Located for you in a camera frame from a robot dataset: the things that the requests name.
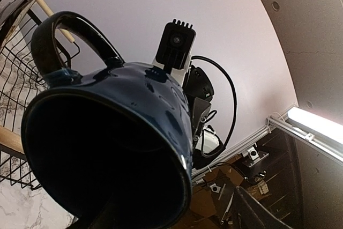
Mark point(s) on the black round plate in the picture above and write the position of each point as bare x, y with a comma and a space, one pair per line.
9, 9

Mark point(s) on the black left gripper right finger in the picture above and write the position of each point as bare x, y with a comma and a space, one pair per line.
247, 212

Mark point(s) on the white led light bar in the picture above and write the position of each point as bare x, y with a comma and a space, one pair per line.
323, 134

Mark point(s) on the cardboard box clutter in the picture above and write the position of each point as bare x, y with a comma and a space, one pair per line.
210, 206

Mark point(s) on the rear wooden rack handle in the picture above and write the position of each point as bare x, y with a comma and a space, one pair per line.
47, 10

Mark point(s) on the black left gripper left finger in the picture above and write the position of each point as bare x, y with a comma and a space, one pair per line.
107, 217

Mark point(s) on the dark blue mug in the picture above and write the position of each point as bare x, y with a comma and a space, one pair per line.
127, 125

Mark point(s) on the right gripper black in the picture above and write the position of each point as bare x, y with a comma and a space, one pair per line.
199, 92

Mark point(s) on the front wooden rack handle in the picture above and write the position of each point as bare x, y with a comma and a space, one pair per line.
11, 140

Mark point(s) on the wooden rack handle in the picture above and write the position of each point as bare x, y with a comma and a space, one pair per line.
11, 140
47, 10

